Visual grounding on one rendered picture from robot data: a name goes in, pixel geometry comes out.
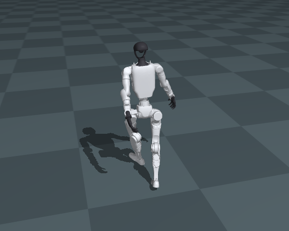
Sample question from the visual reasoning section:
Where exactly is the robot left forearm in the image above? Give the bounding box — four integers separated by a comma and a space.
120, 90, 131, 117

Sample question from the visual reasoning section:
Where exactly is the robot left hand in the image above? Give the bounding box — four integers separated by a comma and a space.
125, 111, 138, 133

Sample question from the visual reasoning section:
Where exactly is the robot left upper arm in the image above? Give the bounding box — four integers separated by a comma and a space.
121, 66, 132, 97

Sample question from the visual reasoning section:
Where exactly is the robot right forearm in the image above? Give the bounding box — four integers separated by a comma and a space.
164, 80, 175, 99

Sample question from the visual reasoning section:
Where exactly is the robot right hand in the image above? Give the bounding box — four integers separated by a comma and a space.
168, 96, 176, 109

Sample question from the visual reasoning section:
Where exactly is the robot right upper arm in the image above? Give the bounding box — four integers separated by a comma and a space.
153, 63, 168, 88

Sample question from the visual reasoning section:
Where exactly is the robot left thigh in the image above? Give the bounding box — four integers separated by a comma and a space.
125, 109, 141, 142

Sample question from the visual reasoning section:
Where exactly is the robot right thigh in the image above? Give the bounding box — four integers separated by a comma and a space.
150, 108, 162, 154

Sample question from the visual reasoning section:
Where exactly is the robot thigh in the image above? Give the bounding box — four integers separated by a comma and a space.
125, 109, 141, 142
150, 108, 162, 154

